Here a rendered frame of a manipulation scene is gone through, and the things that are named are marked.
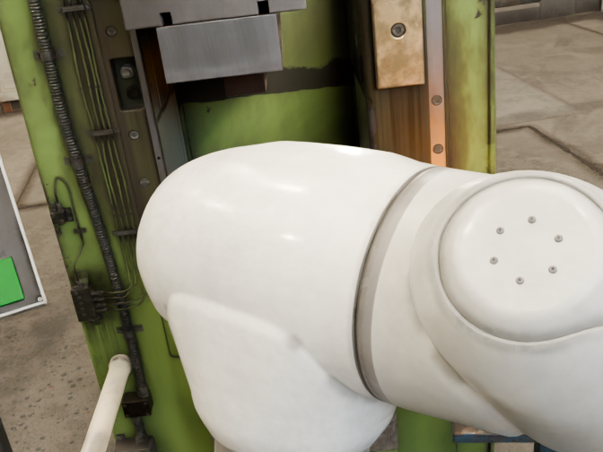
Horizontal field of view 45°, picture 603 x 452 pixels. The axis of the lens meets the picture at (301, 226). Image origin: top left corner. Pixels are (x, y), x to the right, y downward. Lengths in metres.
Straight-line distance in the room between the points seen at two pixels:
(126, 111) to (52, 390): 1.58
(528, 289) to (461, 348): 0.04
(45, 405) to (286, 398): 2.40
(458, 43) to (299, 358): 1.12
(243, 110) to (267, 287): 1.42
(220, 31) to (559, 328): 1.03
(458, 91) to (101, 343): 0.94
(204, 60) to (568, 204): 1.01
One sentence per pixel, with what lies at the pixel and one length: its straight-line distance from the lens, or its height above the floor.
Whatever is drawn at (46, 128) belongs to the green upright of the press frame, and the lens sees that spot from 1.50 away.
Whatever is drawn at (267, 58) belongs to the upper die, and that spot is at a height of 1.29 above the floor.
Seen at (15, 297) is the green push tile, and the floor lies 0.98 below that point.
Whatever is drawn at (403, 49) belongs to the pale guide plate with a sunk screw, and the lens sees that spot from 1.39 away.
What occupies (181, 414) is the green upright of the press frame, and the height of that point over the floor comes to 0.46.
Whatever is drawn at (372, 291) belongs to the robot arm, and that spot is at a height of 1.38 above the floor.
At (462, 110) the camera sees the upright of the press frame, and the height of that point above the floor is 1.12.
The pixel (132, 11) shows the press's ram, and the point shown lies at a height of 1.39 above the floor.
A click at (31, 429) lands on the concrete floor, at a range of 2.69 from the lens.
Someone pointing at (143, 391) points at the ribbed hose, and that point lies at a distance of 1.72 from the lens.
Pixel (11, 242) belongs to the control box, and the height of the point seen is 1.06.
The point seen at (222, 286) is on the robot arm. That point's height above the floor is 1.36.
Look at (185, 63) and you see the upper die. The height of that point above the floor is 1.30.
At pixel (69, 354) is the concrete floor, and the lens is 3.01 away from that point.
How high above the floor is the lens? 1.55
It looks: 25 degrees down
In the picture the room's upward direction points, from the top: 7 degrees counter-clockwise
